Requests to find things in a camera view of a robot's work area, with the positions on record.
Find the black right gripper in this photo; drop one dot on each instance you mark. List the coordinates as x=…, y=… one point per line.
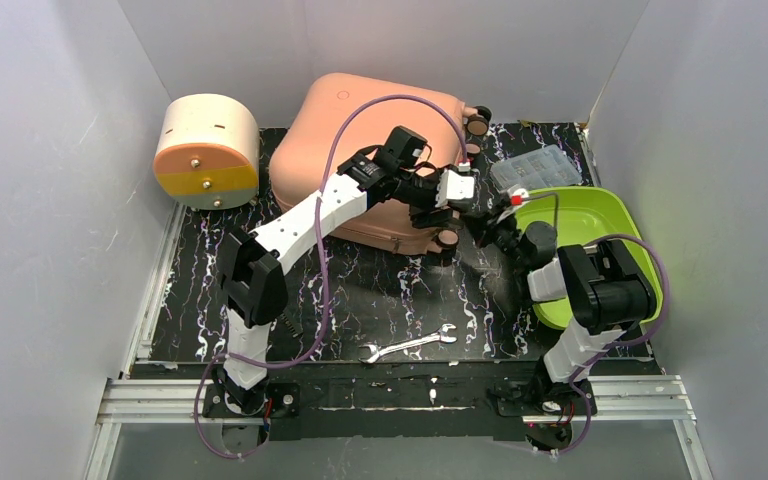
x=488, y=225

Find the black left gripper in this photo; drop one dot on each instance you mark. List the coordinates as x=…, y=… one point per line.
x=433, y=216

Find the pink hard-shell suitcase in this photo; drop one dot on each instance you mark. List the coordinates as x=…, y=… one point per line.
x=343, y=113

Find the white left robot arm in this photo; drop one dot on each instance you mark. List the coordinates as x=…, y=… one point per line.
x=253, y=265

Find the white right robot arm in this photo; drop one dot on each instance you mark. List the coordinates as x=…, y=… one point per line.
x=606, y=289

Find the silver open-end wrench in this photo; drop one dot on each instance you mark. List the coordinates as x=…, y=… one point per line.
x=444, y=334

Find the green plastic tray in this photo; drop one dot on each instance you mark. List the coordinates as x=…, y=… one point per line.
x=585, y=214

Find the clear plastic screw box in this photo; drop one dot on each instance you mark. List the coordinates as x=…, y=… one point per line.
x=547, y=167

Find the black spring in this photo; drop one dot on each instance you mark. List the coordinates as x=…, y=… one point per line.
x=292, y=325

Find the cream cylindrical drum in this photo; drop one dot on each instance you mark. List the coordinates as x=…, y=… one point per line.
x=207, y=157

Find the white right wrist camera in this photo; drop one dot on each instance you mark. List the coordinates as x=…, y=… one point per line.
x=513, y=200

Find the aluminium frame rail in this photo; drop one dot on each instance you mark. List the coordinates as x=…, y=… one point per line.
x=181, y=327

